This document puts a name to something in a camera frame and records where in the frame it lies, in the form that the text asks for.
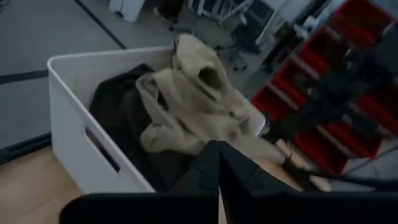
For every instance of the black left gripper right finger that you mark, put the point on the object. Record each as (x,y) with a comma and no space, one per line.
(280,208)

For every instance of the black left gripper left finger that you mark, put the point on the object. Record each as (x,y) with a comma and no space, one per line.
(174,208)

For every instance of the beige garment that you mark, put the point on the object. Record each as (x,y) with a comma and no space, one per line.
(192,105)

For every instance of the olive green garment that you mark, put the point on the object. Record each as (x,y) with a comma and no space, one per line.
(121,112)

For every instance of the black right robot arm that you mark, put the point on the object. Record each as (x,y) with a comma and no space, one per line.
(329,96)

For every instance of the white plastic laundry basket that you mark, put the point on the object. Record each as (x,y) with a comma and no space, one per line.
(71,130)

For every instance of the red bin shelf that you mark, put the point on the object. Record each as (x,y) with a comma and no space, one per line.
(314,56)

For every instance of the dark swivel chair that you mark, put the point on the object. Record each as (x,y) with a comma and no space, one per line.
(245,34)

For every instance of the white floor object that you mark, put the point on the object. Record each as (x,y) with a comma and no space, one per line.
(126,9)

